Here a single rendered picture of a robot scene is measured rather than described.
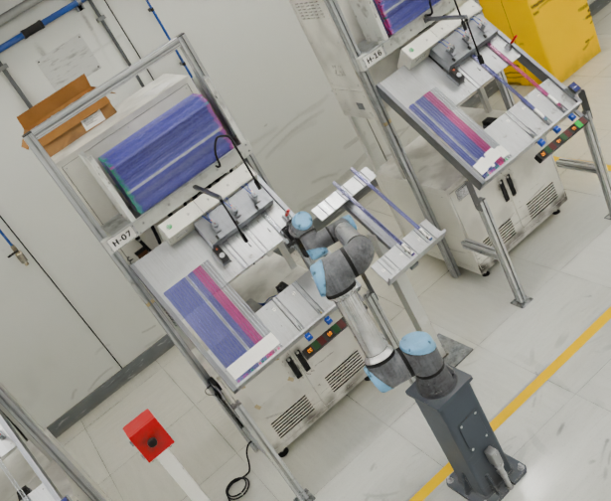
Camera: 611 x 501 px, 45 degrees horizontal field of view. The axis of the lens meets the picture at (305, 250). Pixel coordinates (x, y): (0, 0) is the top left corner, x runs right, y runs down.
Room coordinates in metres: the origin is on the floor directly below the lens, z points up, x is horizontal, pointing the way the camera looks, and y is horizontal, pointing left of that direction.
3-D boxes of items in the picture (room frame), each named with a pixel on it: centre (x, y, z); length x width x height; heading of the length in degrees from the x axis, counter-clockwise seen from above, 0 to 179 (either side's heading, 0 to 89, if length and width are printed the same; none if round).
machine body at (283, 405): (3.16, 0.39, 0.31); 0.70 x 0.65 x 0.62; 108
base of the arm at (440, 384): (2.08, -0.18, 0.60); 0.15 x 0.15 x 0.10
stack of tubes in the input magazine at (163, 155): (3.07, 0.30, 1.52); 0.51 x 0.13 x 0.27; 108
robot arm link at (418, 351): (2.08, -0.17, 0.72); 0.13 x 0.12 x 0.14; 91
